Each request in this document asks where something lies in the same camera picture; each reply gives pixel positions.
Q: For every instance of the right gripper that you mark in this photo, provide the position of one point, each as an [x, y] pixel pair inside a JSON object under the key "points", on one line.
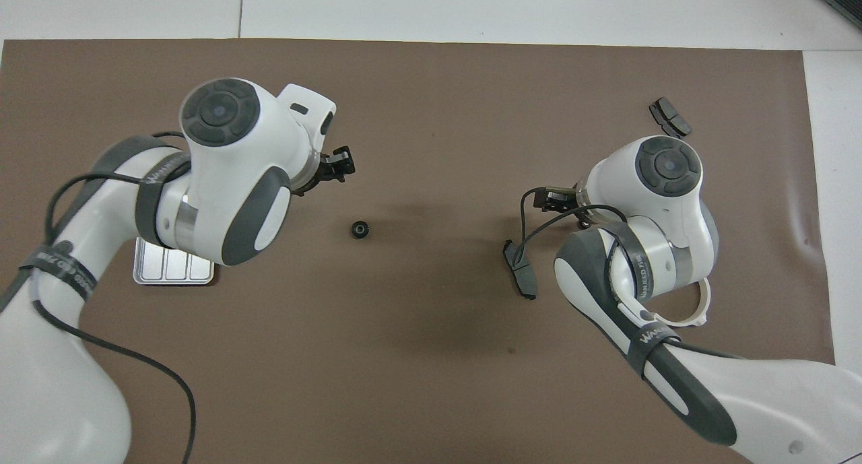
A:
{"points": [[561, 201]]}

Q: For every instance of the black bearing gear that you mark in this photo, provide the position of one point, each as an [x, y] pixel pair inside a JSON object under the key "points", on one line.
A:
{"points": [[361, 229]]}

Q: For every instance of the silver metal tray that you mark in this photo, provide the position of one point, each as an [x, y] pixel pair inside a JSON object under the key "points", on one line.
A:
{"points": [[161, 267]]}

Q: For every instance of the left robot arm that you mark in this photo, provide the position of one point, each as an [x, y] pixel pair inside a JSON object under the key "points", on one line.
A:
{"points": [[222, 181]]}

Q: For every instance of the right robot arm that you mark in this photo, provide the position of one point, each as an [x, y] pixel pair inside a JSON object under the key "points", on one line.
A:
{"points": [[673, 201]]}

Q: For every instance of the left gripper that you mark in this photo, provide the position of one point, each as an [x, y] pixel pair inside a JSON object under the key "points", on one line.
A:
{"points": [[339, 163]]}

